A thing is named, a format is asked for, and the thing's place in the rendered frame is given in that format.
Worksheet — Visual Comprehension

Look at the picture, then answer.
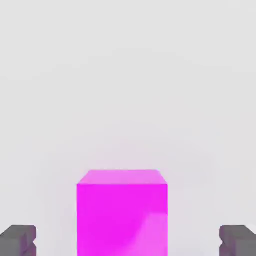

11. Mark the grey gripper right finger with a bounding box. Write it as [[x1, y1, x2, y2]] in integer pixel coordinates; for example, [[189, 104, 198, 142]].
[[219, 224, 256, 256]]

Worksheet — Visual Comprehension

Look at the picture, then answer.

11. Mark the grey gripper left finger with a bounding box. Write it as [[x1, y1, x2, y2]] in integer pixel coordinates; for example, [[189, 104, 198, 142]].
[[0, 224, 38, 256]]

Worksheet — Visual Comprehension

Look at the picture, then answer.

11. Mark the small magenta cube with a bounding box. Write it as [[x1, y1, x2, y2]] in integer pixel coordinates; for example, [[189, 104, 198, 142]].
[[76, 169, 169, 256]]

